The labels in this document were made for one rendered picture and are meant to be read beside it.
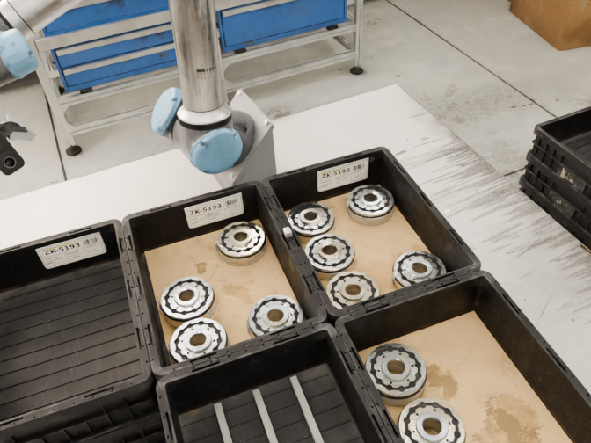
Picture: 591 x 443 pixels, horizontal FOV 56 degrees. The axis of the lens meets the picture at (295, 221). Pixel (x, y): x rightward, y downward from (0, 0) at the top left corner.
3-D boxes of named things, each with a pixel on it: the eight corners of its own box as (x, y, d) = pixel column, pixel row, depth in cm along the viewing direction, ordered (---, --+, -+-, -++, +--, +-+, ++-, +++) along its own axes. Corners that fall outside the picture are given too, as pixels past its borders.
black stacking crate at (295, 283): (135, 256, 123) (121, 218, 115) (264, 219, 129) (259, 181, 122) (170, 414, 96) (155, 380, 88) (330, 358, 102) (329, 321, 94)
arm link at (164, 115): (206, 97, 142) (160, 76, 132) (229, 117, 133) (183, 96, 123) (184, 138, 145) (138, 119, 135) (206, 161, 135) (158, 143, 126)
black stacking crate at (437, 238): (266, 218, 130) (260, 180, 122) (382, 185, 136) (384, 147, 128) (331, 357, 102) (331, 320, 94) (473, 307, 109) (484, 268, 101)
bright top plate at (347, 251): (295, 246, 116) (295, 244, 116) (339, 228, 119) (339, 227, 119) (319, 279, 110) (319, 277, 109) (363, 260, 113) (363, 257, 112)
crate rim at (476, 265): (260, 186, 123) (259, 178, 121) (383, 152, 129) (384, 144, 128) (331, 327, 96) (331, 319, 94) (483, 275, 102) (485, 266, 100)
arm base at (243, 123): (209, 149, 153) (179, 138, 146) (237, 103, 149) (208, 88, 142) (232, 178, 143) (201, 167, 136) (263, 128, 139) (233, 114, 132)
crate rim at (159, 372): (123, 224, 117) (120, 216, 115) (260, 186, 123) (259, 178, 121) (156, 387, 89) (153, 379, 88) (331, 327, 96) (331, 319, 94)
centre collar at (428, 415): (409, 421, 88) (409, 419, 87) (434, 407, 89) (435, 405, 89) (428, 448, 84) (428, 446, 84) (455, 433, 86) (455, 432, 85)
